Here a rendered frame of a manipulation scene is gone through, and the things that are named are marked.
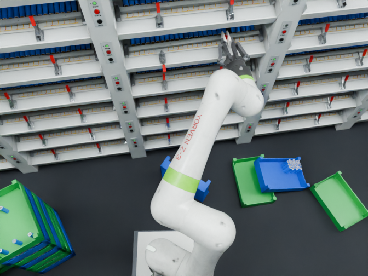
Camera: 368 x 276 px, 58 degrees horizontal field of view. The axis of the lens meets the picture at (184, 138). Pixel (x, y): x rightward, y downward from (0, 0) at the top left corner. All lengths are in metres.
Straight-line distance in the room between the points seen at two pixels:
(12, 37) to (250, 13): 0.88
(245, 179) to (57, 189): 1.19
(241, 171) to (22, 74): 1.38
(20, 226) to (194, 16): 1.19
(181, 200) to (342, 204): 1.43
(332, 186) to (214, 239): 1.40
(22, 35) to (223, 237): 0.99
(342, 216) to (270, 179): 0.48
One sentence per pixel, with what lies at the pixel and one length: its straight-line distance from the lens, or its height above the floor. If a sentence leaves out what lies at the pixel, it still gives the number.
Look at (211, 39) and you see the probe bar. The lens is 1.47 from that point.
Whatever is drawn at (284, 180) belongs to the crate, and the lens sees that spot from 2.19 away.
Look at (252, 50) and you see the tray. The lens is 1.52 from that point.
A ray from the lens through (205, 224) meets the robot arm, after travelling 1.04.
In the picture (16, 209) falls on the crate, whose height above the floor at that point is 0.48.
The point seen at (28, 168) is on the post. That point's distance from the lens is 2.32.
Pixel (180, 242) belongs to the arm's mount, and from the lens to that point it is 1.67.
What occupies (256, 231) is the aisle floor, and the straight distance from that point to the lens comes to 2.10.
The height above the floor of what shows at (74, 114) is 0.53.
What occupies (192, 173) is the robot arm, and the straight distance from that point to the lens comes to 1.04.
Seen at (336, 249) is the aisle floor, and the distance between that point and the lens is 2.22.
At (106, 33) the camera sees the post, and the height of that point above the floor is 1.11.
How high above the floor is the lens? 2.02
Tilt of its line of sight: 63 degrees down
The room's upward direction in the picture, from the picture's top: straight up
